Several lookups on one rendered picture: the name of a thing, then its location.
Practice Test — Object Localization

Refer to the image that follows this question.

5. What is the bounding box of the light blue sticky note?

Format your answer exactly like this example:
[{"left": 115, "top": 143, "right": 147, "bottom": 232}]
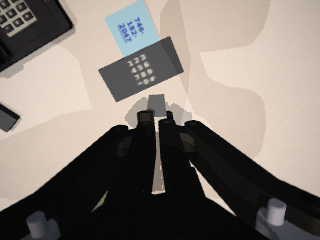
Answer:
[{"left": 104, "top": 0, "right": 160, "bottom": 57}]

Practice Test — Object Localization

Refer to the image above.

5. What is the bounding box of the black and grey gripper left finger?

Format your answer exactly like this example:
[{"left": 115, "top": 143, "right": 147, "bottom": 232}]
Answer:
[{"left": 0, "top": 94, "right": 158, "bottom": 240}]

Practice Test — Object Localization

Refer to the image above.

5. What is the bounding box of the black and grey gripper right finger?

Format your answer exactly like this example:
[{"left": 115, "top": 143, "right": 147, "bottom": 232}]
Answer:
[{"left": 156, "top": 94, "right": 320, "bottom": 240}]

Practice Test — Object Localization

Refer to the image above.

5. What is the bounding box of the black desk phone body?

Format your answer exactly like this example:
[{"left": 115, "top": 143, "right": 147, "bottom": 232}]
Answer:
[{"left": 0, "top": 0, "right": 74, "bottom": 72}]

